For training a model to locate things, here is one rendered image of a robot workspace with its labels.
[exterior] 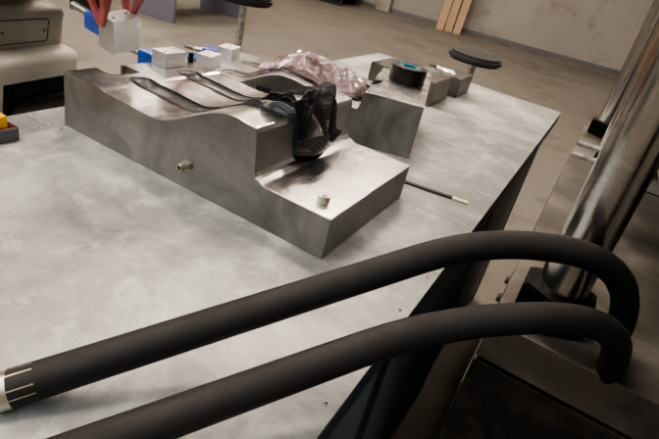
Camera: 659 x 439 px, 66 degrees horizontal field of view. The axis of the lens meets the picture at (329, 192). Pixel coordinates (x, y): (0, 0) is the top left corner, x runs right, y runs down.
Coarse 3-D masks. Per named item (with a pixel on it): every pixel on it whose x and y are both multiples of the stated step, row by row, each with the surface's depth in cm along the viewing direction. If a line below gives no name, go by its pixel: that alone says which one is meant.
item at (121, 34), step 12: (84, 12) 81; (120, 12) 81; (84, 24) 82; (96, 24) 80; (108, 24) 78; (120, 24) 78; (132, 24) 80; (108, 36) 79; (120, 36) 80; (132, 36) 82; (108, 48) 81; (120, 48) 81; (132, 48) 83
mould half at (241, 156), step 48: (96, 96) 77; (144, 96) 78; (192, 96) 83; (336, 96) 83; (144, 144) 74; (192, 144) 69; (240, 144) 65; (288, 144) 71; (336, 144) 83; (240, 192) 68; (288, 192) 65; (336, 192) 68; (384, 192) 76; (288, 240) 66; (336, 240) 66
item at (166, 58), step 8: (152, 48) 91; (160, 48) 92; (168, 48) 93; (176, 48) 94; (144, 56) 93; (152, 56) 91; (160, 56) 91; (168, 56) 90; (176, 56) 92; (184, 56) 94; (160, 64) 91; (168, 64) 91; (176, 64) 93; (184, 64) 94
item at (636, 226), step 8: (656, 176) 90; (656, 184) 91; (648, 192) 92; (656, 192) 91; (648, 200) 92; (656, 200) 91; (640, 208) 93; (648, 208) 92; (656, 208) 92; (640, 216) 93; (648, 216) 93; (656, 216) 92; (632, 224) 94; (640, 224) 94; (648, 224) 93; (656, 224) 92; (624, 232) 96; (632, 232) 95; (640, 232) 94; (648, 232) 94; (656, 232) 93; (648, 240) 94; (656, 240) 93
